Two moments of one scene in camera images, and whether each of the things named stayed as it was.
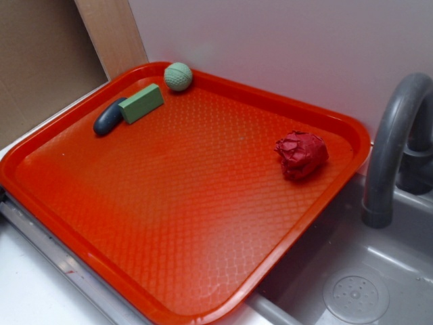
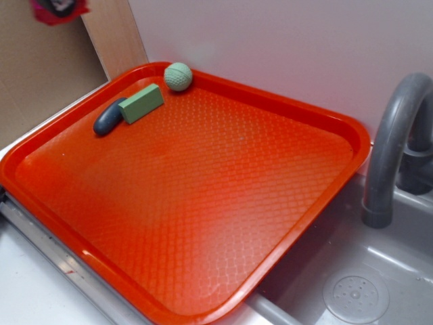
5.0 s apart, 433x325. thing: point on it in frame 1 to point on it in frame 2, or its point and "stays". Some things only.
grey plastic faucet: x=401 y=145 stays
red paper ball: x=302 y=154 to x=80 y=8
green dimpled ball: x=178 y=76 stays
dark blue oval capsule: x=109 y=118 stays
